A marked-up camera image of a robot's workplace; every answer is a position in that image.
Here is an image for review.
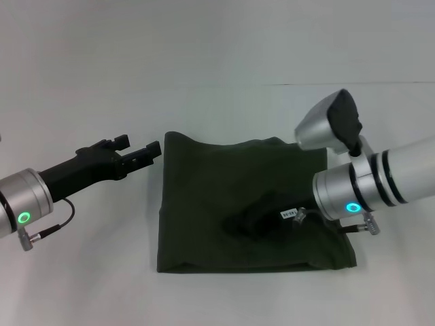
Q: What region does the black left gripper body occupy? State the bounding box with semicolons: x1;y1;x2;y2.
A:
36;139;128;204

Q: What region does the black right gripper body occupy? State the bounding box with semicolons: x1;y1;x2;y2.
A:
250;199;328;245

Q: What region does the dark green FREE t-shirt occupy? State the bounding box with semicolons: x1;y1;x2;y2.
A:
155;131;358;274

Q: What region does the left arm cable with plug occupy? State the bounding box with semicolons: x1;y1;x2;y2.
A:
16;198;76;253

